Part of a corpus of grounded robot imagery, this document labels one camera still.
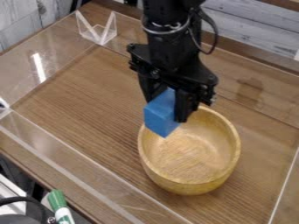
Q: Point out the blue foam block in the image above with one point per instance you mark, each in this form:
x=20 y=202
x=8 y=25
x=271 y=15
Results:
x=159 y=114

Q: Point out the clear acrylic corner bracket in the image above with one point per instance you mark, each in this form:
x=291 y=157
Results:
x=100 y=34

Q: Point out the brown wooden bowl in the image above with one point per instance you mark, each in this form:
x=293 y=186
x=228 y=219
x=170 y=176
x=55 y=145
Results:
x=191 y=162

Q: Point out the clear acrylic tray wall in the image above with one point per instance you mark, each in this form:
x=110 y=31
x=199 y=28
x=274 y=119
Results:
x=106 y=198

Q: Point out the green and white marker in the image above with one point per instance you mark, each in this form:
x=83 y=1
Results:
x=59 y=207

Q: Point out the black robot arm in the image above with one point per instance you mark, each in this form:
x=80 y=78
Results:
x=167 y=16

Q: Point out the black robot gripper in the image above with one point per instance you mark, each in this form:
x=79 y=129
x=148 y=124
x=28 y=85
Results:
x=167 y=63

